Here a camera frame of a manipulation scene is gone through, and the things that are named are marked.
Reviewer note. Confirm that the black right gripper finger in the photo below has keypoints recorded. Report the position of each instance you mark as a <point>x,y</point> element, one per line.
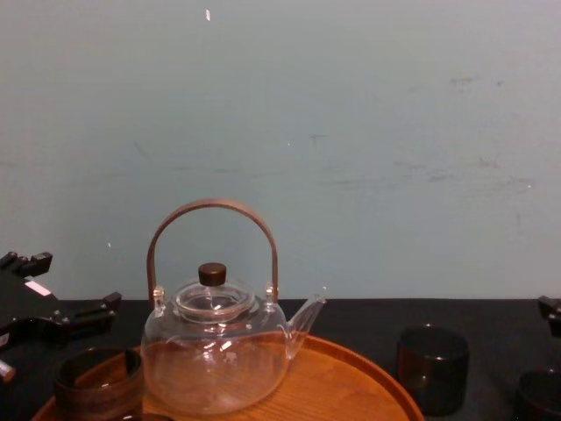
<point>553,313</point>

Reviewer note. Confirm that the black table cloth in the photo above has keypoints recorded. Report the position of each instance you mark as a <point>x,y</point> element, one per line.
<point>359,320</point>

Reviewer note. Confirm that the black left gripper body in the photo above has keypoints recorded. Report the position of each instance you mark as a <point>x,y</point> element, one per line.
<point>22,302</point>

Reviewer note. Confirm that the glass lid with dark knob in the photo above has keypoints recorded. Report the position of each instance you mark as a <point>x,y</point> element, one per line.
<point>211,274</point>

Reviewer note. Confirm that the glass cup with wooden sleeve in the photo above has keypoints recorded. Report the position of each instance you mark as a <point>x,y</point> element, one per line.
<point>431,368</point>
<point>541,399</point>
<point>101,399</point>

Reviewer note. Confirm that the round wooden tray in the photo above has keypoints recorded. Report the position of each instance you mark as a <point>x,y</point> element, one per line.
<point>342,386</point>

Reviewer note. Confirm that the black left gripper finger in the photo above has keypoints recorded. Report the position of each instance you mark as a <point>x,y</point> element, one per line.
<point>30,263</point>
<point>83,318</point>

